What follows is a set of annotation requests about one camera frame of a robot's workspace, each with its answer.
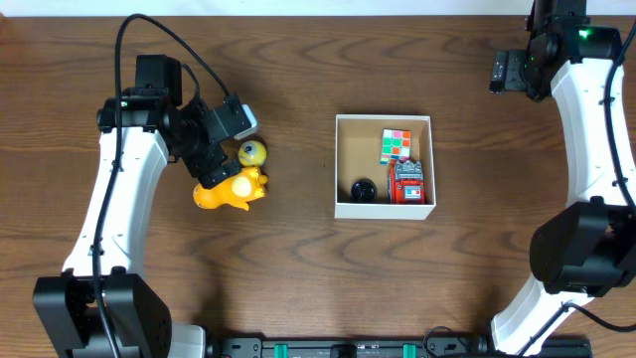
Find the multicoloured puzzle cube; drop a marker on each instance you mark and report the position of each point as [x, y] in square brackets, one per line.
[395, 146]

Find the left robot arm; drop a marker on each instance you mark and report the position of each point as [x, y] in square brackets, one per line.
[100, 305]

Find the yellow one-eyed ball toy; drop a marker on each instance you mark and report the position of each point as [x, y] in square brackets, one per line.
[252, 153]

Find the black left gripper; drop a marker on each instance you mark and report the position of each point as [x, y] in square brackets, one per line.
[219, 174]

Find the orange dinosaur toy figure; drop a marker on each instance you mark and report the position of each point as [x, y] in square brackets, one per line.
[236, 191]

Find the black mounting rail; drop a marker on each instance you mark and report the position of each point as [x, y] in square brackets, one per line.
[432, 346]

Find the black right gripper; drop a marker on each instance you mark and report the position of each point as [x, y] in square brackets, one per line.
[509, 72]

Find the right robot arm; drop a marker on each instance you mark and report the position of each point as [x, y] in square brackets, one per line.
[587, 249]

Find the black round lid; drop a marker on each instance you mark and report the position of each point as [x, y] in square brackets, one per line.
[363, 191]

